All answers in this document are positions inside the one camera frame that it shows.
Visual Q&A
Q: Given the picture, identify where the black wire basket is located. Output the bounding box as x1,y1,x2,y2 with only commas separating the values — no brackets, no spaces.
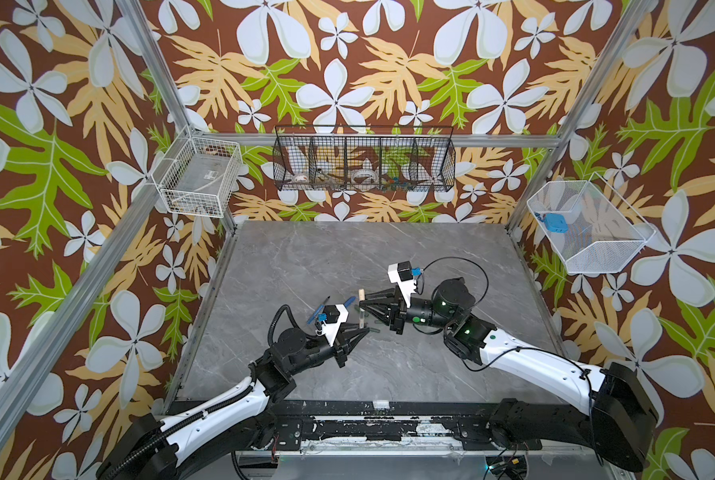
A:
272,124,457,192

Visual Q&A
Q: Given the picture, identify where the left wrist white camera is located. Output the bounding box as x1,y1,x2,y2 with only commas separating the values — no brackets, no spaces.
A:
316,304,349,346

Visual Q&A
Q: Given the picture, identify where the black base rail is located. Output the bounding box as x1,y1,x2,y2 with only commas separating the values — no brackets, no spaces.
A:
224,398,545,452

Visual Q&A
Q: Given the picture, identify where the blue pen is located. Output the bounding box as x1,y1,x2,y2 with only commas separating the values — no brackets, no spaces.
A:
307,296,331,324

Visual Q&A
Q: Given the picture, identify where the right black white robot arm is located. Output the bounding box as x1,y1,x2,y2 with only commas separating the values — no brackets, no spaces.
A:
359,278,657,472

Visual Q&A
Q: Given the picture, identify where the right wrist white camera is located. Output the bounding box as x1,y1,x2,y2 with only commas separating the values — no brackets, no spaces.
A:
387,261,423,306

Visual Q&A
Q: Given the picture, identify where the white wire basket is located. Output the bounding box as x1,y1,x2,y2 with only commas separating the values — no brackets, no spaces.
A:
527,174,657,275
154,135,245,218

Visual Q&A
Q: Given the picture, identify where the white wire basket right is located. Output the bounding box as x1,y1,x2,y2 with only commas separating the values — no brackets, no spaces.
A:
527,174,657,275

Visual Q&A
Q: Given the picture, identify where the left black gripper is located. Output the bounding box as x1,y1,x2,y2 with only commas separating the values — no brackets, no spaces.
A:
286,321,367,379

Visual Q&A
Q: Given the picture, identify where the beige pen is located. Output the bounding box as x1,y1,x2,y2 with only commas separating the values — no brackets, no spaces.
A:
357,289,367,328

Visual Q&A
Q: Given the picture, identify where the blue object in basket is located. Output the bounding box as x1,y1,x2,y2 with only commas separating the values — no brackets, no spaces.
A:
541,213,569,234

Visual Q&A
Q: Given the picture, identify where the white wire basket left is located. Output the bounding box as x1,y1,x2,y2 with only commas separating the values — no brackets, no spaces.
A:
154,135,245,218

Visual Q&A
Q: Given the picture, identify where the wrist white camera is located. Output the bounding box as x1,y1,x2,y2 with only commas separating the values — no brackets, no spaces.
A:
316,304,349,346
387,261,423,306

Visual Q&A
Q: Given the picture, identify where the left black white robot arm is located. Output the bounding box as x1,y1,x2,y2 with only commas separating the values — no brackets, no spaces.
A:
96,304,371,479

